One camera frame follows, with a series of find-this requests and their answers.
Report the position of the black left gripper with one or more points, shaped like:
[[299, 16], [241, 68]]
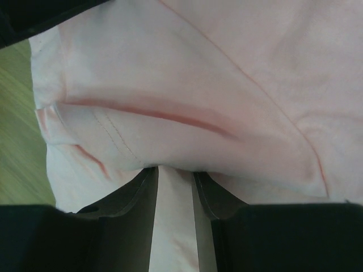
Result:
[[22, 19]]

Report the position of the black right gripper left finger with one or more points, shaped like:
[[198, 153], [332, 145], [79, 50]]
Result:
[[112, 234]]

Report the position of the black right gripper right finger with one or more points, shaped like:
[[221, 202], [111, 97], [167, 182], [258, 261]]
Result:
[[235, 236]]

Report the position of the salmon pink t shirt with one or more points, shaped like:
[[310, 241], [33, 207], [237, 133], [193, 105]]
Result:
[[265, 96]]

